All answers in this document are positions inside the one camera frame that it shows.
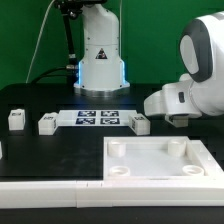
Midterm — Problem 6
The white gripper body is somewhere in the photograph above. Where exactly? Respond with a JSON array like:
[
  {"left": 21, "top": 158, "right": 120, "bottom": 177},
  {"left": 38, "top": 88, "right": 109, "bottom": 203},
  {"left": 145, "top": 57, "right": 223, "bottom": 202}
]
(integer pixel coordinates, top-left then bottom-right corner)
[{"left": 144, "top": 81, "right": 202, "bottom": 118}]

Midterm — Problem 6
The white square tabletop panel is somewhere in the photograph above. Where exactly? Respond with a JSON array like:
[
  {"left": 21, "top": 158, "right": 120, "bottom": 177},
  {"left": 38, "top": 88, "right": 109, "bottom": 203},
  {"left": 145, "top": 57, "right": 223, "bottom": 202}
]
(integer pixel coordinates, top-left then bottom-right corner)
[{"left": 103, "top": 136, "right": 224, "bottom": 180}]

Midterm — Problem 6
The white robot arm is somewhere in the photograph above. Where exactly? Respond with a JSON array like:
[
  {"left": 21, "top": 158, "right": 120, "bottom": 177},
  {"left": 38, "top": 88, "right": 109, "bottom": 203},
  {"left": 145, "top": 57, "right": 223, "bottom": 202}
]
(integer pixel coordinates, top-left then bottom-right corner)
[{"left": 74, "top": 4, "right": 224, "bottom": 118}]

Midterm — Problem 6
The white marker tag sheet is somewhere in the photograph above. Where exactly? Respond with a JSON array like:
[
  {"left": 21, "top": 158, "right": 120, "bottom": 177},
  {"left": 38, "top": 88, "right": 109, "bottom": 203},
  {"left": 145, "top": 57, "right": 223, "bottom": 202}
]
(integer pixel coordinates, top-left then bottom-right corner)
[{"left": 57, "top": 110, "right": 136, "bottom": 127}]

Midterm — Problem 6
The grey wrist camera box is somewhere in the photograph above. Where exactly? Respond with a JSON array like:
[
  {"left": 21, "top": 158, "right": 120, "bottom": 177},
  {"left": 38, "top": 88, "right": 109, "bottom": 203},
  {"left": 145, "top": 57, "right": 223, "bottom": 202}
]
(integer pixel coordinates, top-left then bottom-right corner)
[{"left": 165, "top": 115, "right": 188, "bottom": 128}]

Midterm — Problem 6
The white obstacle fence wall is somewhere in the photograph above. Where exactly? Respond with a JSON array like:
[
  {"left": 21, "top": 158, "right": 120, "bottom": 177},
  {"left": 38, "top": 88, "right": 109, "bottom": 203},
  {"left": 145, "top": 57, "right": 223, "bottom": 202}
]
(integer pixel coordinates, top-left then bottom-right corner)
[{"left": 0, "top": 180, "right": 224, "bottom": 209}]

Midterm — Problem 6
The black cable bundle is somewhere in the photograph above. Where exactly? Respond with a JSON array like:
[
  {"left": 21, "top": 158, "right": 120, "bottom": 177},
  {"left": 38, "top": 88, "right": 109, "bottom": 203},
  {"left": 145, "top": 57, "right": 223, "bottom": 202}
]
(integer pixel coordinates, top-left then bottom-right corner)
[{"left": 29, "top": 0, "right": 84, "bottom": 84}]

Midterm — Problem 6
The white thin cable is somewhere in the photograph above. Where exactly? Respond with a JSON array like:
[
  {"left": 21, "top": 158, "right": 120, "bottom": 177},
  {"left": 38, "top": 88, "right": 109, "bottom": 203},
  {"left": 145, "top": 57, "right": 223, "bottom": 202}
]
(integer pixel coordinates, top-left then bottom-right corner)
[{"left": 25, "top": 0, "right": 56, "bottom": 84}]

